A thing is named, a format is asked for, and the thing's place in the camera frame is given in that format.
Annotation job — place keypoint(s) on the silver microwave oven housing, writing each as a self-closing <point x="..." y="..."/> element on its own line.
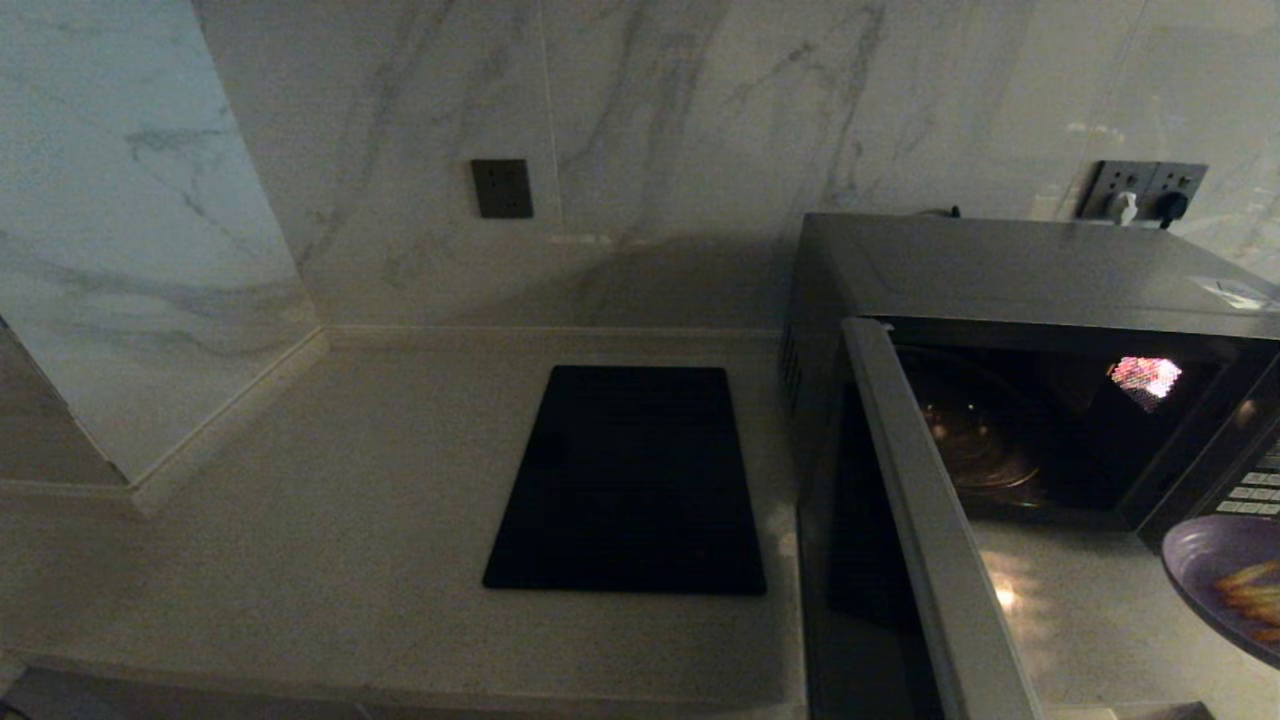
<point x="1000" y="265"/>

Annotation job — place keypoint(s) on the black glass microwave door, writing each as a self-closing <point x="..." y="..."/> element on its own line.
<point x="930" y="560"/>

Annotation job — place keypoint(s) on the purple round plate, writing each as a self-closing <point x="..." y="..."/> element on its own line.
<point x="1200" y="570"/>

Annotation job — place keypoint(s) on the black glass induction cooktop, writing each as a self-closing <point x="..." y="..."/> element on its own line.
<point x="625" y="480"/>

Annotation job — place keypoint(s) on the dark grey wall socket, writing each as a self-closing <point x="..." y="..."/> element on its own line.
<point x="1182" y="180"/>
<point x="1105" y="182"/>
<point x="503" y="189"/>

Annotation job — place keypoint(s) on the white cabinet door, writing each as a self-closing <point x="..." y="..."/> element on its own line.
<point x="40" y="700"/>

